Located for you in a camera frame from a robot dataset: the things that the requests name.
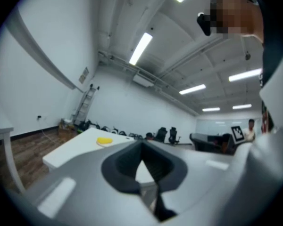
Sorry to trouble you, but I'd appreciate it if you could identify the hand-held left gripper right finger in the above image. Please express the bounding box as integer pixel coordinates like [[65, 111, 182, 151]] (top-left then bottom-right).
[[142, 140, 252, 222]]

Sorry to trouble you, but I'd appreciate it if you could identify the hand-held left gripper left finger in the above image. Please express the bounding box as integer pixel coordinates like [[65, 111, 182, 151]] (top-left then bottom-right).
[[25, 140, 161, 224]]

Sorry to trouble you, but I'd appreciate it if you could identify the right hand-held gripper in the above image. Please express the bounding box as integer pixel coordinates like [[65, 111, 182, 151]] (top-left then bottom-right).
[[190, 125, 247, 155]]

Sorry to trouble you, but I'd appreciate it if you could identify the yellow object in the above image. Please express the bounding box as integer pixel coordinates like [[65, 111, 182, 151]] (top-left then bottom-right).
[[96, 137, 114, 146]]

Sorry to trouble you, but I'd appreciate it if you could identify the white table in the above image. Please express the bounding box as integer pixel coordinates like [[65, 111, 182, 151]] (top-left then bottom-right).
[[42, 127, 156, 190], [0, 120, 23, 194]]

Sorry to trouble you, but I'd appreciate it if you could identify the black office chair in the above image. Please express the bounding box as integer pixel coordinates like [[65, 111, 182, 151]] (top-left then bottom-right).
[[168, 127, 182, 145], [155, 127, 168, 143]]

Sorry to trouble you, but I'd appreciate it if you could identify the cardboard box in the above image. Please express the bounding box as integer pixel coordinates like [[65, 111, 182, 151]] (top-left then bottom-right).
[[58, 123, 77, 138]]

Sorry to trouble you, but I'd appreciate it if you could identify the row of black gear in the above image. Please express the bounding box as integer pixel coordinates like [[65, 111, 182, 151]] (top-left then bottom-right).
[[77, 119, 154, 140]]

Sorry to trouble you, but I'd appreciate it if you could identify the person's black and white shirt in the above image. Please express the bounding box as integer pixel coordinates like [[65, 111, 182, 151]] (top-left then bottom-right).
[[247, 0, 283, 226]]

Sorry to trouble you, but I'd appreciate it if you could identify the metal ladder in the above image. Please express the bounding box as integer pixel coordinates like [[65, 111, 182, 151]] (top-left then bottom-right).
[[72, 83, 100, 127]]

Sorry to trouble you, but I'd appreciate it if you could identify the white air conditioner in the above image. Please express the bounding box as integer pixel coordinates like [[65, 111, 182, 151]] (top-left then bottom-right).
[[132, 72, 154, 88]]

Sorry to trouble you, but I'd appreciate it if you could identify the person's head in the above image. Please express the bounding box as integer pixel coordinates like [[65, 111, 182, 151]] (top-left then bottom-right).
[[209, 0, 265, 45]]

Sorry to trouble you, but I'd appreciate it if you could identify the wall poster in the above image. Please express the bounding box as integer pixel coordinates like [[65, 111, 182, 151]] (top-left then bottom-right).
[[78, 66, 90, 84]]

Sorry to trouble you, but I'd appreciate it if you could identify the black head camera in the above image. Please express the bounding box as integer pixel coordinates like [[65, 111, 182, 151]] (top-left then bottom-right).
[[197, 12, 213, 37]]

